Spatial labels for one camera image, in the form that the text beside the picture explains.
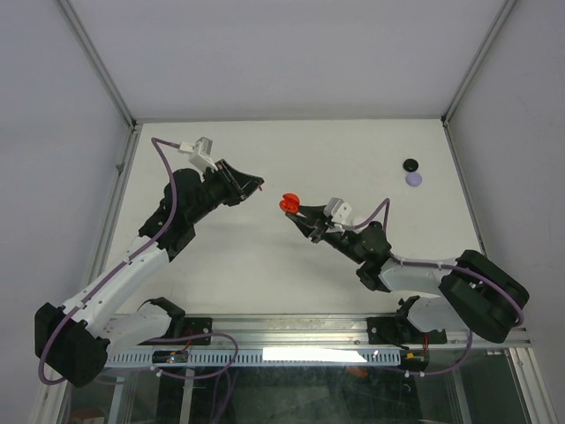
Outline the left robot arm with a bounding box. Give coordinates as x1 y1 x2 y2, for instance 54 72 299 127
34 160 264 388

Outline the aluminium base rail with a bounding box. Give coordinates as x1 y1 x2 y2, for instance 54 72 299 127
108 312 531 354

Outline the black charging case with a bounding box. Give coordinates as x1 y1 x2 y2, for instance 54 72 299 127
403 158 419 173

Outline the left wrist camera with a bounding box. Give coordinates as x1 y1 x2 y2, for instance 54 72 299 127
177 137 218 173

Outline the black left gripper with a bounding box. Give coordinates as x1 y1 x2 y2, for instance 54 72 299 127
188 159 264 225

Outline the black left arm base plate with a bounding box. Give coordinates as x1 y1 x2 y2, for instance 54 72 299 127
141 315 214 346

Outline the lilac charging case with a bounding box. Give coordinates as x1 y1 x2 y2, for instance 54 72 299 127
405 172 423 187

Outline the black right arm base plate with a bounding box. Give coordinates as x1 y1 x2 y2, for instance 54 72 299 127
365 315 447 348

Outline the aluminium frame post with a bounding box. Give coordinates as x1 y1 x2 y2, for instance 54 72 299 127
441 0 519 127
54 0 136 130

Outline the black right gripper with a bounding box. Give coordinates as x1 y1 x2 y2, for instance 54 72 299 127
286 204 365 265

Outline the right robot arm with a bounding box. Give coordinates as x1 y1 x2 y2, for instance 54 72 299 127
279 198 530 344

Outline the white charging case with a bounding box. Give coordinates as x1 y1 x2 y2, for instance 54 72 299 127
351 216 366 229

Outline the aluminium frame post left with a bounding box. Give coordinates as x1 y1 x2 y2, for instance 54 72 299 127
54 0 136 130

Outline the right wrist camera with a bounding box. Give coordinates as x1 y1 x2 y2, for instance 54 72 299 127
323 198 354 231

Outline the aluminium frame post right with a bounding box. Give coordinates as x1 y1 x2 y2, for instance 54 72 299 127
441 0 519 127

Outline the orange charging case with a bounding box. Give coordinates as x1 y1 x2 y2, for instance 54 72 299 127
279 193 300 215

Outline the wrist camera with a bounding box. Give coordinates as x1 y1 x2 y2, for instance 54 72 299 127
323 198 354 231
177 137 218 173

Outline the grey slotted cable duct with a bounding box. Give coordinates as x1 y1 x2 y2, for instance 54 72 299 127
106 347 401 368

